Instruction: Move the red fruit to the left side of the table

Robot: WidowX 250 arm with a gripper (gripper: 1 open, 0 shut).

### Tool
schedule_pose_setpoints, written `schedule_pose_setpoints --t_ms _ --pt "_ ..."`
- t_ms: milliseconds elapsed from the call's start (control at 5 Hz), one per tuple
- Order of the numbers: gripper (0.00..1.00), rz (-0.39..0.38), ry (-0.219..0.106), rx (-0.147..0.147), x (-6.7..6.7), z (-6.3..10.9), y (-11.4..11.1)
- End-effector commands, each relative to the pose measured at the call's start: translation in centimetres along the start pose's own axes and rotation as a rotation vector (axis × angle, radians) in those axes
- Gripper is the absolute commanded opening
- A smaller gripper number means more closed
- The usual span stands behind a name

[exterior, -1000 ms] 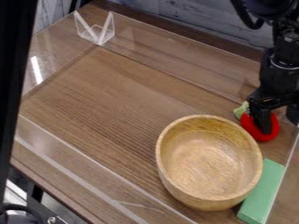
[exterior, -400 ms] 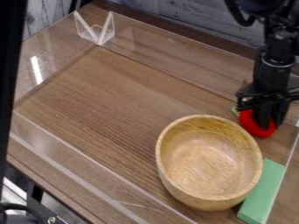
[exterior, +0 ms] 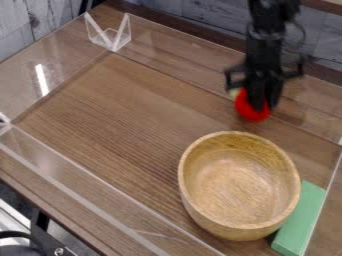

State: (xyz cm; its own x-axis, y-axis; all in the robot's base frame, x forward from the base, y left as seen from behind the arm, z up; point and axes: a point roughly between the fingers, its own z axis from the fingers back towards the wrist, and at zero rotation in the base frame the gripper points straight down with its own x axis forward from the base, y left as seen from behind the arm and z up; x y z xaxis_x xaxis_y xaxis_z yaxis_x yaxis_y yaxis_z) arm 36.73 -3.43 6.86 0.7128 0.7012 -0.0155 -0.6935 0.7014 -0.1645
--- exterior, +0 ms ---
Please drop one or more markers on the red plush strawberry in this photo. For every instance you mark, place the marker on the red plush strawberry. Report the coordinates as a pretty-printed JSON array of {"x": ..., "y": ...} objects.
[{"x": 243, "y": 107}]

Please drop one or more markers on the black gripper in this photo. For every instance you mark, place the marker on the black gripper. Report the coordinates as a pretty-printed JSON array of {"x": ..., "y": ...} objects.
[{"x": 259, "y": 74}]

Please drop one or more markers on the green rectangular block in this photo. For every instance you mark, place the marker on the green rectangular block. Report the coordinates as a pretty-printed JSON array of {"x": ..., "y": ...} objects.
[{"x": 294, "y": 233}]

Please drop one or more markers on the clear acrylic enclosure wall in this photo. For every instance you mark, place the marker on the clear acrylic enclosure wall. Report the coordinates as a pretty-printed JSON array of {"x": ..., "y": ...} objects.
[{"x": 96, "y": 122}]

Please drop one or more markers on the wooden bowl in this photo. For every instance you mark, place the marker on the wooden bowl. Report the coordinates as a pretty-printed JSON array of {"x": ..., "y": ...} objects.
[{"x": 239, "y": 185}]

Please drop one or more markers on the clear acrylic corner bracket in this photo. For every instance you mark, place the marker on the clear acrylic corner bracket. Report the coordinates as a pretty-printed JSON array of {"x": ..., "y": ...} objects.
[{"x": 109, "y": 38}]

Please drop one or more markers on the black table leg frame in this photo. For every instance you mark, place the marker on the black table leg frame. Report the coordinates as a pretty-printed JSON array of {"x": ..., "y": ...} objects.
[{"x": 57, "y": 241}]

